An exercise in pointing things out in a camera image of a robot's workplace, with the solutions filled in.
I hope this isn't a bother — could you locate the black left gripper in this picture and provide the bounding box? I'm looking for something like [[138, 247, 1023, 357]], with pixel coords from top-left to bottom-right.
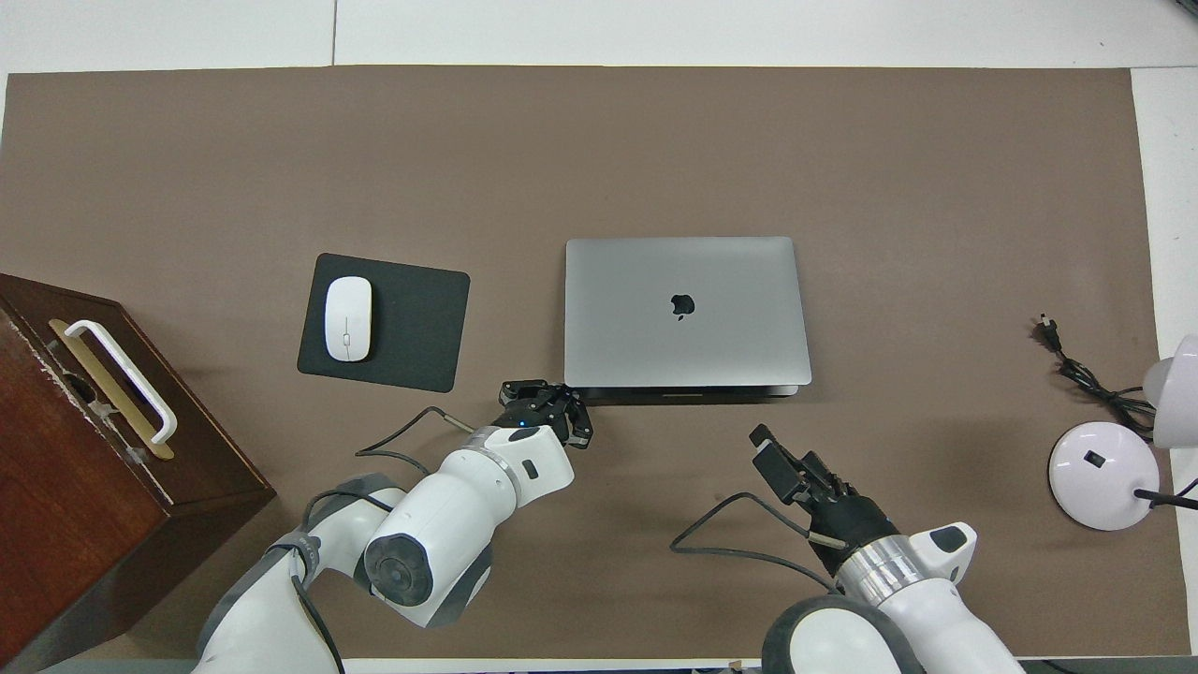
[[493, 379, 594, 450]]

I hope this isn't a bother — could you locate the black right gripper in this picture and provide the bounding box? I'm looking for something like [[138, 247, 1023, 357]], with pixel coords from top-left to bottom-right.
[[749, 424, 904, 574]]

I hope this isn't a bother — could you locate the silver laptop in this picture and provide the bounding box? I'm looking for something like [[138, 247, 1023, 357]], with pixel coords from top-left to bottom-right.
[[563, 236, 812, 402]]

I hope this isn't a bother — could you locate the black mouse pad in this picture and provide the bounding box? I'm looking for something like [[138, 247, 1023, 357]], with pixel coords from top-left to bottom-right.
[[297, 253, 471, 394]]

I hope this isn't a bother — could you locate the white computer mouse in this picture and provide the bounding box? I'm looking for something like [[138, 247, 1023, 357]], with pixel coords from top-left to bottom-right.
[[324, 276, 373, 363]]

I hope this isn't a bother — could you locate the brown table mat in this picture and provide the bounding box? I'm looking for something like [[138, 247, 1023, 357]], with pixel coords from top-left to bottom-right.
[[0, 64, 1191, 661]]

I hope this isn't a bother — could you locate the white desk lamp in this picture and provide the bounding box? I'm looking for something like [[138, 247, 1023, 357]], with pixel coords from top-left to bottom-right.
[[1047, 334, 1198, 533]]

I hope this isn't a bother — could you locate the dark brown wooden box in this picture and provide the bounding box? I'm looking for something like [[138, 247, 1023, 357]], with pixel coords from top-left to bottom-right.
[[0, 273, 277, 673]]

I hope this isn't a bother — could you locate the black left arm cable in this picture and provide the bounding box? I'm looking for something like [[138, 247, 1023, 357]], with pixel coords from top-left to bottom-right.
[[356, 405, 478, 469]]

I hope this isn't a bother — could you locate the black lamp power cable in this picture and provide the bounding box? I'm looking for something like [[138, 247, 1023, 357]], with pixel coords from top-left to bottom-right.
[[1032, 316, 1157, 433]]

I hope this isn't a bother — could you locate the white box handle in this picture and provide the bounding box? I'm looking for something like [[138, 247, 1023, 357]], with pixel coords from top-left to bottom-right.
[[64, 320, 179, 445]]

